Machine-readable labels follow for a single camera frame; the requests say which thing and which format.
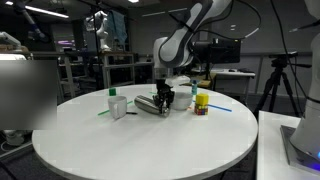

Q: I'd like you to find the multicoloured Rubik's cube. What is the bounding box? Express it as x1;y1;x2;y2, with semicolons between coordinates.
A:
193;103;209;116

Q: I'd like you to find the round white table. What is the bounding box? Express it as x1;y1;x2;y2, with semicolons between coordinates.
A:
31;83;259;180

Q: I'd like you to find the white mug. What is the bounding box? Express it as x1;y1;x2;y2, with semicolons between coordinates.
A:
107;95;128;120

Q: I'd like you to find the metal frame shelf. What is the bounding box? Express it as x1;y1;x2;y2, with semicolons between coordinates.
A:
99;51;137;89

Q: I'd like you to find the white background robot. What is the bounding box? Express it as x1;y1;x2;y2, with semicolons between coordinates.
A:
84;9;112;53

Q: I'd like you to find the black camera tripod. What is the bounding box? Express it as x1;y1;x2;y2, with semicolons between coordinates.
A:
253;50;313;118

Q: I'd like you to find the small blue sanitizer bottle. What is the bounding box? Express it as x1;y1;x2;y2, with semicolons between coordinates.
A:
191;79;198;96

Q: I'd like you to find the white office desk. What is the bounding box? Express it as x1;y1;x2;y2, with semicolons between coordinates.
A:
210;68;257;96

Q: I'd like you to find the wooden table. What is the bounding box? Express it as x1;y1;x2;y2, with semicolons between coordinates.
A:
186;73;216;90

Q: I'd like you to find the white bowl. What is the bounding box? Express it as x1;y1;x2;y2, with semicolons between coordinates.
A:
169;91;194;111

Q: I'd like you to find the blue straw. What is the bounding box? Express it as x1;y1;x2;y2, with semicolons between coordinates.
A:
192;99;233;113

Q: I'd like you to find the ceiling light strip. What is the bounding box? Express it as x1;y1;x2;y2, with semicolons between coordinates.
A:
4;0;70;19

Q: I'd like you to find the black computer monitor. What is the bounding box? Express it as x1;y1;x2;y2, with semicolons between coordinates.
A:
191;38;242;81

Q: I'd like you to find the black hanging robot cable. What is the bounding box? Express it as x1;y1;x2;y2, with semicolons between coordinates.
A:
269;0;310;98

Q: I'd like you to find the metal frame table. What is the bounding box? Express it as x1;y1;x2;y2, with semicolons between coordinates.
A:
31;51;101;100

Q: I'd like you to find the silver metal bottle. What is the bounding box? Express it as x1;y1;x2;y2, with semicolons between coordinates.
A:
133;94;172;118

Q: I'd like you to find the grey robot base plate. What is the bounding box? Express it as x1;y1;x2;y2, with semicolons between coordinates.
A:
279;124;320;175

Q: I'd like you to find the blue hanging cloth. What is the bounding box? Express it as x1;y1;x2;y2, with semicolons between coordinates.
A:
107;9;129;44

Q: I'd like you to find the white robot mounting table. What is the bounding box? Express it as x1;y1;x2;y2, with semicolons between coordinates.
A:
255;110;320;180

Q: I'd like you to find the yellow cube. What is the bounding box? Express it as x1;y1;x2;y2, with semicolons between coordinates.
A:
195;93;210;107

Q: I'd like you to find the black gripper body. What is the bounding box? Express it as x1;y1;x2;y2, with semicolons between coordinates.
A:
155;78;175;100

